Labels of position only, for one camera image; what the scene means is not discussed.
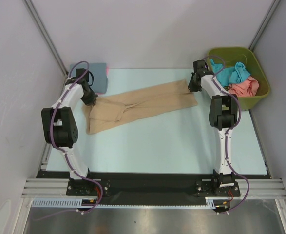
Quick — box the right white cable duct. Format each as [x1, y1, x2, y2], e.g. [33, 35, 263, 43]
[205, 197, 230, 209]

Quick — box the right aluminium corner post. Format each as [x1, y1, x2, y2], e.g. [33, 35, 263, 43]
[248, 0, 282, 51]

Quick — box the olive green plastic bin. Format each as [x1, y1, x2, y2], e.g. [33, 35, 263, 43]
[207, 47, 270, 110]

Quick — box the white cable duct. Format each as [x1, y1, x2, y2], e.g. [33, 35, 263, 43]
[32, 197, 97, 208]
[205, 197, 230, 209]

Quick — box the salmon pink crumpled t-shirt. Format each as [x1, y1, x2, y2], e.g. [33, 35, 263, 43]
[228, 76, 260, 97]

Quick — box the folded grey-blue t-shirt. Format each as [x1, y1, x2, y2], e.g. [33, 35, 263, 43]
[71, 62, 108, 94]

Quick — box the aluminium extrusion rail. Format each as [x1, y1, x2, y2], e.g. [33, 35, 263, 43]
[21, 178, 286, 199]

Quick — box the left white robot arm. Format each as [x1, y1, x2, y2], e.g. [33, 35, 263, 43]
[41, 68, 98, 195]

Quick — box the beige t-shirt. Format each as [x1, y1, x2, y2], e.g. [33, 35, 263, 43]
[85, 79, 198, 135]

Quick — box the left white cable duct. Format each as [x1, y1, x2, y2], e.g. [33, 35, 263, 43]
[32, 197, 97, 208]

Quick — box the aluminium corner post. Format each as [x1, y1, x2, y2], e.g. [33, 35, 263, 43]
[248, 0, 282, 51]
[22, 0, 68, 76]

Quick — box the teal crumpled t-shirt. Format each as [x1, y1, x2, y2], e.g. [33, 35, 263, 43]
[210, 58, 251, 87]

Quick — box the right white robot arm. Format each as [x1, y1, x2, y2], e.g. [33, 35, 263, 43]
[188, 60, 241, 197]

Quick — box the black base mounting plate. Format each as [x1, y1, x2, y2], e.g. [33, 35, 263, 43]
[35, 171, 271, 206]

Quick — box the folded pink t-shirt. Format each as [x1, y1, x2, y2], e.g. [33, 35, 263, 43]
[94, 66, 109, 94]

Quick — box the left aluminium corner post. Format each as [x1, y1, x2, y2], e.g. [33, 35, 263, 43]
[22, 0, 68, 76]

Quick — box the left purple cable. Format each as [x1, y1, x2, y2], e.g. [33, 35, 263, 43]
[33, 60, 103, 221]

